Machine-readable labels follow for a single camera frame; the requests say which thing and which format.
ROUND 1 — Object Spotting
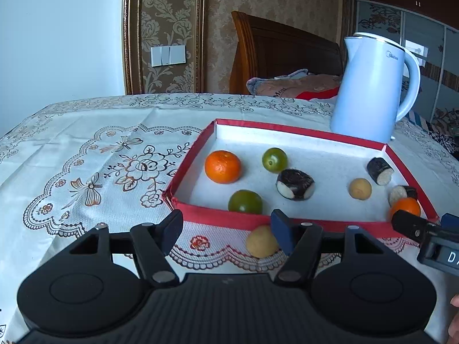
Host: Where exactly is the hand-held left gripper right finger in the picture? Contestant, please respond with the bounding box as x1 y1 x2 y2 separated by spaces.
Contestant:
270 208 390 284

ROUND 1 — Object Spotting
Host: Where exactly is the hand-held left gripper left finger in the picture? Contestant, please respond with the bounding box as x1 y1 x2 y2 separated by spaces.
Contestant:
68 208 184 287

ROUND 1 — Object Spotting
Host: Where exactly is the tan round longan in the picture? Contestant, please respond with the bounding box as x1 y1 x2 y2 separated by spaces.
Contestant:
246 225 279 259
349 178 373 200

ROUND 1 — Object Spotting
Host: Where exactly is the thick dark sugarcane piece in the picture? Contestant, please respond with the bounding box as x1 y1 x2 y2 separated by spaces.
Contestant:
388 185 418 208

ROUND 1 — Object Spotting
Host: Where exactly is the green round fruit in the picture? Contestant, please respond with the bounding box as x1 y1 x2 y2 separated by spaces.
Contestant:
262 147 288 173
228 189 263 215

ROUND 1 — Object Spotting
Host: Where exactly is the peeled-spot dark sugarcane piece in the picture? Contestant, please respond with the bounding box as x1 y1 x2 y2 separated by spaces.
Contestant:
275 168 317 201

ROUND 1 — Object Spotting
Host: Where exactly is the split dark sugarcane piece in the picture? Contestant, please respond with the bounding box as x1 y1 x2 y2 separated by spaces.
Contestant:
366 157 395 186

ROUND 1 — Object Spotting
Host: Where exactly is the red shallow cardboard box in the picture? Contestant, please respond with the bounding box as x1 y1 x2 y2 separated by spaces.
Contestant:
162 118 440 239

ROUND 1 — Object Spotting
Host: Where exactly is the person's right hand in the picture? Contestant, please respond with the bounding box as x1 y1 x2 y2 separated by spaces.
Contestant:
448 293 459 344

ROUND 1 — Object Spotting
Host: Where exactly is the large orange tangerine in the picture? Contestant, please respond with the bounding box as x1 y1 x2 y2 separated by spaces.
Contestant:
390 197 422 221

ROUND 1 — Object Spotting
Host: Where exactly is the small orange tangerine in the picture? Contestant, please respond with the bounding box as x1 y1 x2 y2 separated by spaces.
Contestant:
204 150 242 184

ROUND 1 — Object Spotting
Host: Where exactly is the red cloth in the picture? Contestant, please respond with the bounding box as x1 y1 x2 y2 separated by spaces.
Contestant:
297 85 340 101

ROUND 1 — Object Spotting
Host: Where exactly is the pink brown plush blanket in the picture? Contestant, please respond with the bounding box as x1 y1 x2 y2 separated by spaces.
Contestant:
246 73 341 100

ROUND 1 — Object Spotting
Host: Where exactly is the white electric kettle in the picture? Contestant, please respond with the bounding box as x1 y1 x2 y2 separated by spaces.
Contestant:
330 32 421 144

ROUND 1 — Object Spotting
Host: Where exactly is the grey blue cloth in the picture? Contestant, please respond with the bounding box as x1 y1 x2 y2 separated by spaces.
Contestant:
274 68 311 80

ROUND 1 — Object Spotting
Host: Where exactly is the patterned sliding-door wardrobe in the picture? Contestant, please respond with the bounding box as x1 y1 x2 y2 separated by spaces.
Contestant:
353 0 459 122

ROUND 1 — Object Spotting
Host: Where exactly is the wooden bed headboard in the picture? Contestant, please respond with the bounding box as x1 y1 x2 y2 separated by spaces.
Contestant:
231 11 343 95

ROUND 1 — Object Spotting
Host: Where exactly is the white wall light switch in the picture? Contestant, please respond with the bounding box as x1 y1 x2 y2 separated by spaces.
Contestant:
151 44 186 67

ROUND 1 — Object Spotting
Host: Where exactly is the wooden wall moulding frame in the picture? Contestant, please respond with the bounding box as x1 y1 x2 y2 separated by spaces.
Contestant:
123 0 208 95

